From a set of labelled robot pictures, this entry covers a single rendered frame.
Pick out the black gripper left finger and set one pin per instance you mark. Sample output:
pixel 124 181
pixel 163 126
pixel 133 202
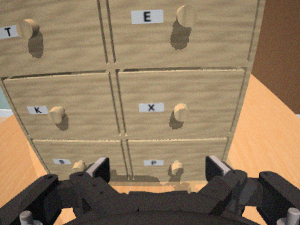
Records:
pixel 27 207

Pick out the wooden chest of drawers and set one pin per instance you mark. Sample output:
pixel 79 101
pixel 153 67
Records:
pixel 114 69

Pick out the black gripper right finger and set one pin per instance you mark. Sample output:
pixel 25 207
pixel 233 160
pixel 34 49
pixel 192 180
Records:
pixel 234 194

